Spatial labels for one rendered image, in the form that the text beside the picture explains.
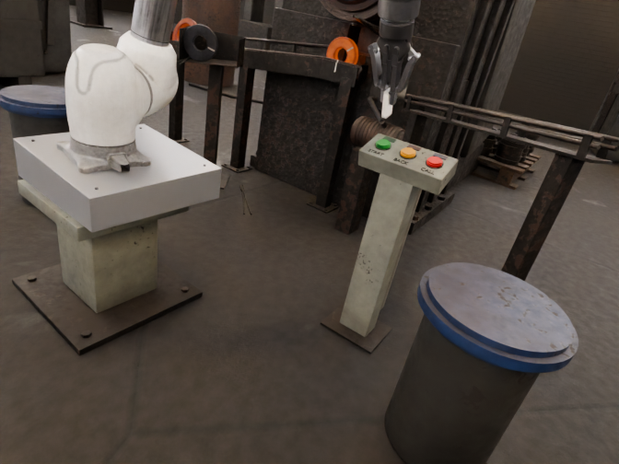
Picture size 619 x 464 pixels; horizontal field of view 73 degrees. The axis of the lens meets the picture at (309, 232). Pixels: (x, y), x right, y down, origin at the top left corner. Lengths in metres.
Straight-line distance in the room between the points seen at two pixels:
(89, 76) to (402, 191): 0.81
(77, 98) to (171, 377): 0.72
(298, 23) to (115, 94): 1.35
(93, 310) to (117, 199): 0.42
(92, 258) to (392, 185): 0.83
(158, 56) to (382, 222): 0.76
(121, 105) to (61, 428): 0.75
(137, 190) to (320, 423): 0.73
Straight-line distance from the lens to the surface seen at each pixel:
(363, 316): 1.36
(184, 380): 1.19
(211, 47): 2.13
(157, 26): 1.29
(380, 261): 1.24
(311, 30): 2.26
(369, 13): 2.00
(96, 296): 1.33
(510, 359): 0.85
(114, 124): 1.16
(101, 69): 1.14
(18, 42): 3.76
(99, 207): 1.07
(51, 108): 1.83
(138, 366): 1.23
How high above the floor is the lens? 0.89
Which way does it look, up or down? 27 degrees down
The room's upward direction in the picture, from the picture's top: 12 degrees clockwise
